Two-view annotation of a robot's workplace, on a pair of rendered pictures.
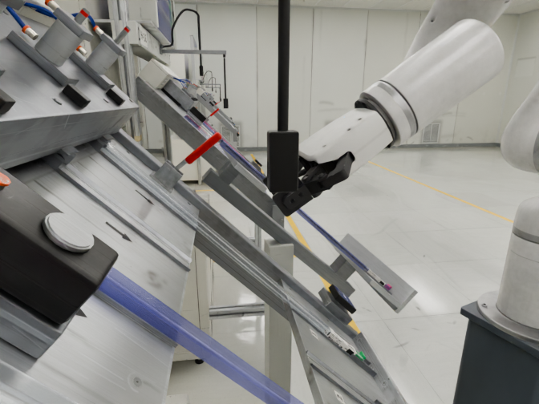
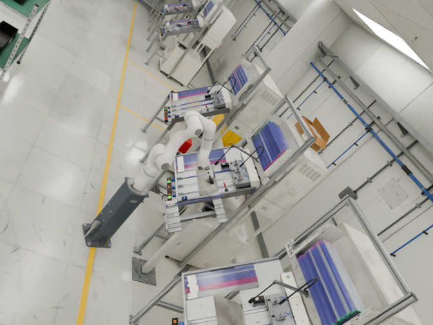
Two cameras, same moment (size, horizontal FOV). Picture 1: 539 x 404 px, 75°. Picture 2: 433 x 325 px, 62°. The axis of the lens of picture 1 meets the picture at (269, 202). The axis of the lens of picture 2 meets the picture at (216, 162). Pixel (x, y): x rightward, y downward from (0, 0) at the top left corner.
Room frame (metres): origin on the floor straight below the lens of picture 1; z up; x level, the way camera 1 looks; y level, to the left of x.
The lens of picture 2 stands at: (3.09, -1.18, 2.46)
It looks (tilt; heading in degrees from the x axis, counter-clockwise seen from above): 24 degrees down; 158
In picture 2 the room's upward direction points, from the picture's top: 43 degrees clockwise
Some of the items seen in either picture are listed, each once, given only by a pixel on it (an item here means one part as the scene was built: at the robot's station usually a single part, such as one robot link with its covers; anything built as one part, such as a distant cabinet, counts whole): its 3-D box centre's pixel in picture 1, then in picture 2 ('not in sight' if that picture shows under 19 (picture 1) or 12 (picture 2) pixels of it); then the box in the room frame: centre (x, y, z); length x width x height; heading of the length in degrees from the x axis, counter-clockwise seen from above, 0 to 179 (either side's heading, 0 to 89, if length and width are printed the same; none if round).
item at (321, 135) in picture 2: not in sight; (312, 133); (0.06, 0.59, 1.82); 0.68 x 0.30 x 0.20; 8
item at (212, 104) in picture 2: not in sight; (196, 126); (-1.26, 0.05, 0.66); 1.01 x 0.73 x 1.31; 98
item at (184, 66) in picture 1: (190, 113); not in sight; (5.08, 1.11, 0.95); 1.36 x 0.82 x 1.90; 98
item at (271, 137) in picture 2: not in sight; (271, 147); (0.21, 0.31, 1.52); 0.51 x 0.13 x 0.27; 8
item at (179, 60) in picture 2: not in sight; (197, 37); (-4.52, -0.23, 0.95); 1.36 x 0.82 x 1.90; 98
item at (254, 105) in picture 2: not in sight; (221, 117); (-1.31, 0.25, 0.95); 1.35 x 0.82 x 1.90; 98
